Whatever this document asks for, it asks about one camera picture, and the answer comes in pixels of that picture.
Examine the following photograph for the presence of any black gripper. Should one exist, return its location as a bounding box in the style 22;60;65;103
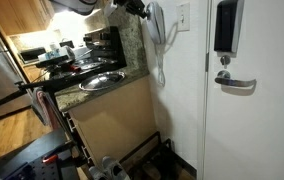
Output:
113;0;149;20

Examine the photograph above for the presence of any white phone receiver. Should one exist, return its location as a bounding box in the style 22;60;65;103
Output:
145;1;167;45

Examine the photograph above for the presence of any beige counter cabinet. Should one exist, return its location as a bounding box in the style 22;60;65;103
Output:
61;74;158;168

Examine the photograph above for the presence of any stainless steel sink bowl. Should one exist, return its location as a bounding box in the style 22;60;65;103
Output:
78;70;127;92

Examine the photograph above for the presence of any silver kettle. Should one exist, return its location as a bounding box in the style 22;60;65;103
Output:
59;45;76;62

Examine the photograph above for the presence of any black electronic door lock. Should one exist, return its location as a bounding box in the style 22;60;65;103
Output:
214;0;245;53

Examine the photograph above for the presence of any black stovetop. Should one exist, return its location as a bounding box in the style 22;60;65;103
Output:
45;59;116;81

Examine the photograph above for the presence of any silver key cylinder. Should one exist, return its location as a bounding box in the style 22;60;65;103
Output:
220;54;231;66

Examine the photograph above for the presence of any black microwave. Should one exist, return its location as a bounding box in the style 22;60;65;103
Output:
18;47;47;64

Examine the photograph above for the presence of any pink hanging towel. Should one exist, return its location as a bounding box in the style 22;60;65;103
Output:
31;87;63;131

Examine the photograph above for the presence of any black shoe rack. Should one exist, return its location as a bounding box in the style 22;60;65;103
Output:
120;130;183;180

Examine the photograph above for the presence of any grey sneaker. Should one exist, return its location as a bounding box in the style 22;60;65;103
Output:
88;165;108;180
101;155;131;180

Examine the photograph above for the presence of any white door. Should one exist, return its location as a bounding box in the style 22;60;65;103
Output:
203;0;284;180

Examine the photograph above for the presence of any black pegboard table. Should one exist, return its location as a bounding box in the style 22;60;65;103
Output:
0;128;83;180

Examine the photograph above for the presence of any white light switch plate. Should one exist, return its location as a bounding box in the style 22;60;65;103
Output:
176;2;191;32

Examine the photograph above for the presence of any silver door lever handle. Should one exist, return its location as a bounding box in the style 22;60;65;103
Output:
214;69;257;88

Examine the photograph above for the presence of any metal drawer handle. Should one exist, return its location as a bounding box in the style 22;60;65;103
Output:
66;114;77;133
81;144;94;165

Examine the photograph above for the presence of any black camera stand pole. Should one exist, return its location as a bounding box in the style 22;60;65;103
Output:
0;78;83;124

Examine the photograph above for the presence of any red handled tool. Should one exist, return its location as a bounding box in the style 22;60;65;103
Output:
41;153;60;165

